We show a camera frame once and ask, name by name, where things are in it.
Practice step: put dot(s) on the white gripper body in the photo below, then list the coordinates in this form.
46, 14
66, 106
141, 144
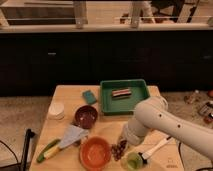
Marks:
129, 136

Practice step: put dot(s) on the purple grape bunch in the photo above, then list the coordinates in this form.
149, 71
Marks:
117, 150

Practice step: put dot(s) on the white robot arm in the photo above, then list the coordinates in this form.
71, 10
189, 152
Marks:
152, 113

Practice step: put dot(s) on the orange red bowl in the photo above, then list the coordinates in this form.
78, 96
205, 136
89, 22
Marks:
95, 154

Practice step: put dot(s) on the dark brown bowl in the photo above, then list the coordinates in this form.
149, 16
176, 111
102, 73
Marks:
86, 116

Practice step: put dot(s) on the green cup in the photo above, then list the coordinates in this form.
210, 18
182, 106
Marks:
132, 162

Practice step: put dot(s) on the green plastic tray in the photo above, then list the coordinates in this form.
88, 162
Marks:
124, 105

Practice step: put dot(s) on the striped block in tray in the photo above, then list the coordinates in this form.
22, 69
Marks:
121, 93

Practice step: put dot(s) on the teal sponge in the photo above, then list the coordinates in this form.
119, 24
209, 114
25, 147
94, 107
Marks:
89, 97

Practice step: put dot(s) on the grey folded cloth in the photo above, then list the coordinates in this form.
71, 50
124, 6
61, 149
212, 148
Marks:
72, 134

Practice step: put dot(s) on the yellow corn toy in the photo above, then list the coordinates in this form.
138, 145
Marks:
51, 152

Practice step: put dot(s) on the black stand left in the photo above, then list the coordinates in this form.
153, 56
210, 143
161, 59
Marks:
28, 136

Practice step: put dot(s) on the white handled brush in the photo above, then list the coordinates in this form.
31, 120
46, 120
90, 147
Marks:
148, 153

